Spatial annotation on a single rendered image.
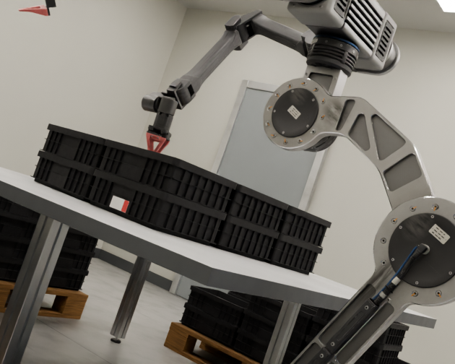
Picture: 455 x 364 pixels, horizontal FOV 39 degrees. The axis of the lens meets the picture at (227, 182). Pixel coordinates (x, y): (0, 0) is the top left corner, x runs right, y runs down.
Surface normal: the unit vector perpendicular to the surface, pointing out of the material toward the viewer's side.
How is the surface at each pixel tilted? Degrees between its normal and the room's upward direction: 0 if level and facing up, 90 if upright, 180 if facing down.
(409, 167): 90
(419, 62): 90
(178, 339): 90
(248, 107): 90
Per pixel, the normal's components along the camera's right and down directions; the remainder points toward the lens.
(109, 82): 0.77, 0.23
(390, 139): -0.54, -0.24
